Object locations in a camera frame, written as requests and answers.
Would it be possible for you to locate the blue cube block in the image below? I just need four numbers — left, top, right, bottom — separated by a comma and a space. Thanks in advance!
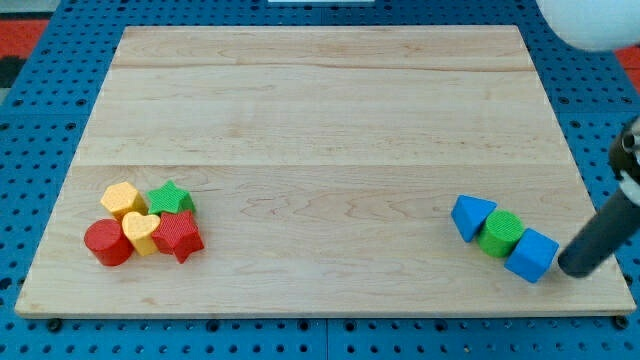
504, 228, 559, 283

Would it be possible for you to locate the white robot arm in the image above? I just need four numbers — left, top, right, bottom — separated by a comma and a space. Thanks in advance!
536, 0, 639, 52

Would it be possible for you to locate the red star block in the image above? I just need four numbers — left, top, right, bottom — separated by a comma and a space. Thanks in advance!
151, 210, 204, 264

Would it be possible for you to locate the green star block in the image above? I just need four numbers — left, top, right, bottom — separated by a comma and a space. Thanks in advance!
147, 180, 196, 215

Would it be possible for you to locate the wooden board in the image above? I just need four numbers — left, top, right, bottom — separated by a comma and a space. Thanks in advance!
15, 26, 636, 319

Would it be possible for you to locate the blue triangle block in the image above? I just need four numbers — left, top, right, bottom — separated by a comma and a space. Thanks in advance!
451, 194, 497, 243

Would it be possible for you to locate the yellow heart block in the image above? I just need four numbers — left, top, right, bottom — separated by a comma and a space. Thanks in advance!
122, 212, 161, 256

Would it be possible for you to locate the green cylinder block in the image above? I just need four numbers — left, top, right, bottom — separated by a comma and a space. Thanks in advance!
477, 210, 525, 258

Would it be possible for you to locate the yellow hexagon block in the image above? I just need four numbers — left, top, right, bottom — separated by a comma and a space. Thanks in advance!
100, 182, 148, 221

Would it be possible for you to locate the red cylinder block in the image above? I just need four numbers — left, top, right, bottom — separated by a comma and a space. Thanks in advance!
84, 219, 134, 266

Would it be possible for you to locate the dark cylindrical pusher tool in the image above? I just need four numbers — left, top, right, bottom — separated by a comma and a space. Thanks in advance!
557, 117, 639, 278

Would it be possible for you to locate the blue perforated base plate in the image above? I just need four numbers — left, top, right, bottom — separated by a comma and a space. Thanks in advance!
1, 0, 639, 359

